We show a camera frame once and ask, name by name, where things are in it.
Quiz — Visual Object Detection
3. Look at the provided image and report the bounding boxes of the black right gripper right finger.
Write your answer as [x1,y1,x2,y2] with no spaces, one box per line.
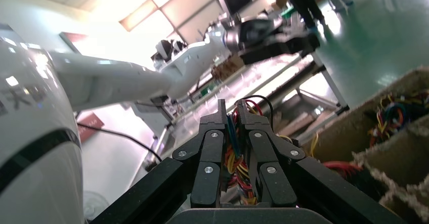
[236,98,306,208]

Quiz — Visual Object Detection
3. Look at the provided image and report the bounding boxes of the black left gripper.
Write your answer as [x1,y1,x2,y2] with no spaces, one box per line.
[231,18,321,66]

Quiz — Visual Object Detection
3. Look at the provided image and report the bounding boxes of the brown cardboard carton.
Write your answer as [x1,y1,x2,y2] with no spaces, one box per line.
[211,53,247,82]

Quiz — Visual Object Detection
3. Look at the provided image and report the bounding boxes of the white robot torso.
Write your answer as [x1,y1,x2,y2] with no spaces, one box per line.
[0,23,84,224]

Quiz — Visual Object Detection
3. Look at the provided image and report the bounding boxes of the brown divided cardboard box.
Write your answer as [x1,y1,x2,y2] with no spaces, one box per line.
[299,66,429,224]

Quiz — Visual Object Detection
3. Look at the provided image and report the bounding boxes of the thin black cable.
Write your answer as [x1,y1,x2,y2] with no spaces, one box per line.
[76,122,164,163]

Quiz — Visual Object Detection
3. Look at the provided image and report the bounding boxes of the colourful wire bundle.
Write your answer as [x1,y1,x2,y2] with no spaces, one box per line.
[367,90,429,148]

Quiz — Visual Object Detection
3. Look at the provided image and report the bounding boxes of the black metal table frame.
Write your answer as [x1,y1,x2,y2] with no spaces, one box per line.
[160,52,350,150]

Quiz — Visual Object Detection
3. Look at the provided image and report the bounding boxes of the silver power supply with wires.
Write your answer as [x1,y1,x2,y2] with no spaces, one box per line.
[224,95,319,206]

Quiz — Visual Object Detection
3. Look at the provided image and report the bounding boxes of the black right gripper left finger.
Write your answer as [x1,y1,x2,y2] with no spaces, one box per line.
[171,98,229,209]

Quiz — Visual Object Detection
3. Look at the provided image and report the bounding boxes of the red wall sign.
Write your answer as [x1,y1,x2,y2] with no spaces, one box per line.
[76,111,105,144]
[59,31,89,55]

